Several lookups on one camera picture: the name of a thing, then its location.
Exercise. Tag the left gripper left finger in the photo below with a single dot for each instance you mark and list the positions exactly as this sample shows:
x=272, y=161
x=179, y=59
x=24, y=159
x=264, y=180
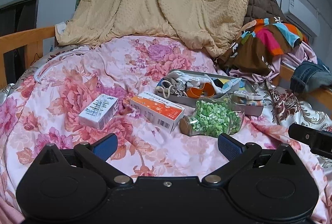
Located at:
x=94, y=156

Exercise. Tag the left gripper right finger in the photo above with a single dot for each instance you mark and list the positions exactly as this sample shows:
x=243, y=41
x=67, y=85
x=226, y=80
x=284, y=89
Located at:
x=239, y=156

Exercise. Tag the white blue whale washcloth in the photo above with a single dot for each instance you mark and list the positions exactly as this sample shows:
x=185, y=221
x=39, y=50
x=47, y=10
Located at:
x=189, y=80

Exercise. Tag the white blue medicine box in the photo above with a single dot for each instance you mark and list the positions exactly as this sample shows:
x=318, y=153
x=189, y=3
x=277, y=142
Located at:
x=99, y=112

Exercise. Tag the cream maroon damask cloth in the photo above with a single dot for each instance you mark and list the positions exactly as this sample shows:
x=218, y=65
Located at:
x=282, y=107

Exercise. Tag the striped pastel sock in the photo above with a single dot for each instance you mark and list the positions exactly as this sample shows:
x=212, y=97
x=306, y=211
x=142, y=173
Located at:
x=248, y=98

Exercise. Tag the blue denim jeans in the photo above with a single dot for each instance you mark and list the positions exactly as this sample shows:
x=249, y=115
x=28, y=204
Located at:
x=309, y=76

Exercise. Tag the yellow blue cartoon towel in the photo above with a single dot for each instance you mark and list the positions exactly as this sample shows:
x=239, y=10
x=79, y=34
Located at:
x=223, y=86

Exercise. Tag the orange white medicine box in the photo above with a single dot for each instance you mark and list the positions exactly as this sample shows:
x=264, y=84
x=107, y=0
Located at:
x=159, y=111

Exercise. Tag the grey shallow cardboard box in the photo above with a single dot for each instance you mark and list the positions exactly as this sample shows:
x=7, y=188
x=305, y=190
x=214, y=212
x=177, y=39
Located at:
x=248, y=110

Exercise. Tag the mauve pink cloth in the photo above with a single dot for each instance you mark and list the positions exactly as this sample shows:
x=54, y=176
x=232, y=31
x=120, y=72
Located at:
x=301, y=53

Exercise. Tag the brown multicolour striped garment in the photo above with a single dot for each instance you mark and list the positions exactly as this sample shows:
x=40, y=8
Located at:
x=258, y=43

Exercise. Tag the white air conditioner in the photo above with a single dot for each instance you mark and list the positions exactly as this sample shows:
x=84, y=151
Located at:
x=299, y=14

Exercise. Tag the brown quilted blanket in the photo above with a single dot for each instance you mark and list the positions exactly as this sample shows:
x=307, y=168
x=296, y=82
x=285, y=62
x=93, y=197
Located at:
x=263, y=9

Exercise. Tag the beige dotted quilt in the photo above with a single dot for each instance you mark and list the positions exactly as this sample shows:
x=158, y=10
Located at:
x=207, y=24

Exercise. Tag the beige knotted rope item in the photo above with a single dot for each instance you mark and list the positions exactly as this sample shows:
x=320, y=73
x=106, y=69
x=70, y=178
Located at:
x=169, y=86

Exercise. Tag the wooden bed frame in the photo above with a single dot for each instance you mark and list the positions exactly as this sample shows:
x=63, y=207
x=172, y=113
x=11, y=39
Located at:
x=32, y=42

